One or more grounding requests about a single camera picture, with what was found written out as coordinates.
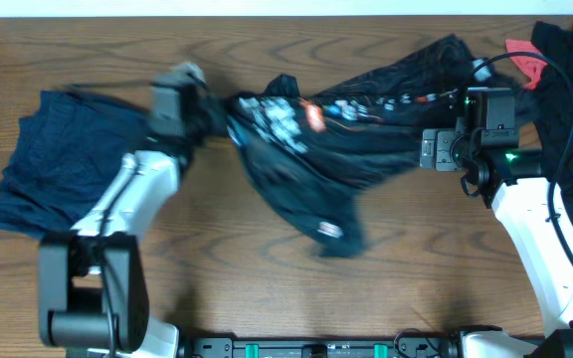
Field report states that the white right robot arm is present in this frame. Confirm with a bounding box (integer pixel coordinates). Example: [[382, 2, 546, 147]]
[[420, 118, 573, 357]]

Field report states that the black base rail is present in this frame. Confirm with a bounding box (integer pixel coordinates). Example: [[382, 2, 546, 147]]
[[187, 334, 460, 358]]

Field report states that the red cloth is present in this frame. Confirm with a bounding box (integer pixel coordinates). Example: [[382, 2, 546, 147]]
[[505, 39, 547, 90]]

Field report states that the black printed cycling jersey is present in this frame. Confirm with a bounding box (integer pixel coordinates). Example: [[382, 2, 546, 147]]
[[225, 35, 530, 258]]

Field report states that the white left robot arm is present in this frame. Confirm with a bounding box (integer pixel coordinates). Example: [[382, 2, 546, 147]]
[[38, 78, 218, 357]]

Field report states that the folded navy blue shirt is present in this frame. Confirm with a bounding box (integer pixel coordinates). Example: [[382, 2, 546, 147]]
[[0, 90, 147, 239]]

